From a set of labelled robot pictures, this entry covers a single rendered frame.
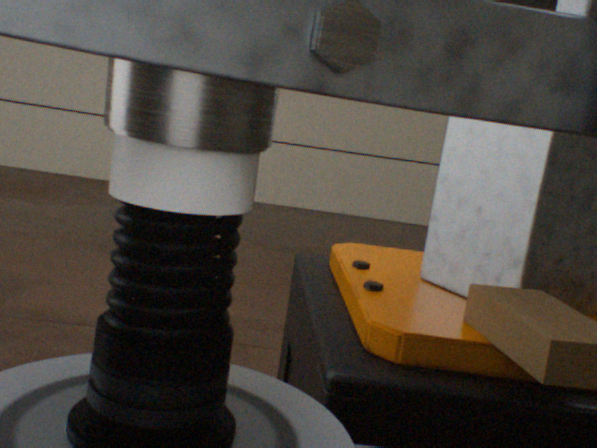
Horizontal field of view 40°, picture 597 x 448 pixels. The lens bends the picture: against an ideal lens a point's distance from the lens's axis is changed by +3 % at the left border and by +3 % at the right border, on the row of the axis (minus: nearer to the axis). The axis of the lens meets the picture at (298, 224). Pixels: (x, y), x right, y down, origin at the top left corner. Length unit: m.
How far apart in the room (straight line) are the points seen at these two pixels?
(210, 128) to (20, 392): 0.19
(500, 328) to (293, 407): 0.54
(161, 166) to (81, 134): 6.13
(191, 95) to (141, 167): 0.04
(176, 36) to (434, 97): 0.11
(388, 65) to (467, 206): 0.83
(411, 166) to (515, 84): 5.98
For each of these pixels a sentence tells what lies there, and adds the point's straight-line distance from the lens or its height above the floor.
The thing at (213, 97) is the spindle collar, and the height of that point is 1.05.
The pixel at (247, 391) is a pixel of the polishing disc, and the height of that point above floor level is 0.88.
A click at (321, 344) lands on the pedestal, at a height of 0.74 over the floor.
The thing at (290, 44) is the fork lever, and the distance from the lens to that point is 0.34.
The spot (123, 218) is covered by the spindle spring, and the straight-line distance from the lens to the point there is 0.38.
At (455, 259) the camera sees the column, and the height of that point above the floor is 0.83.
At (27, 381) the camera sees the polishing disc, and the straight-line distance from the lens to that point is 0.49.
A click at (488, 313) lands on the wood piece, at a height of 0.81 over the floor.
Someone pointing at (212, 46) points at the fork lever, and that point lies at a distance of 0.33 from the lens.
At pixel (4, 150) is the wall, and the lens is 6.67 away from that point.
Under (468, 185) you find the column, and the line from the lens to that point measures 1.17.
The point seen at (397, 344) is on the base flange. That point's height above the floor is 0.76.
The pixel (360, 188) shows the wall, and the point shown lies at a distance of 6.33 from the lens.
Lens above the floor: 1.07
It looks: 11 degrees down
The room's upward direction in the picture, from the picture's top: 8 degrees clockwise
